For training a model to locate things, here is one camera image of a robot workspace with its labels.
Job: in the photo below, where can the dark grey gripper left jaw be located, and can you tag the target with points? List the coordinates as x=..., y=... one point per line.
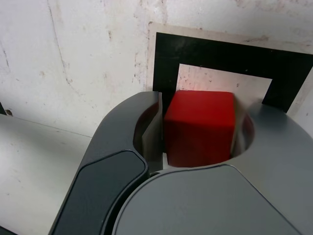
x=107, y=159

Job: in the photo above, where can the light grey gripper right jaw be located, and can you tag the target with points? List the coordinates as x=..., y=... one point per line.
x=220, y=200

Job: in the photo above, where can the red cube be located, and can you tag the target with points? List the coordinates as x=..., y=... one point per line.
x=198, y=127

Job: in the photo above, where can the black tape square outline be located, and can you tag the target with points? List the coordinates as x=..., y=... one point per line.
x=195, y=54

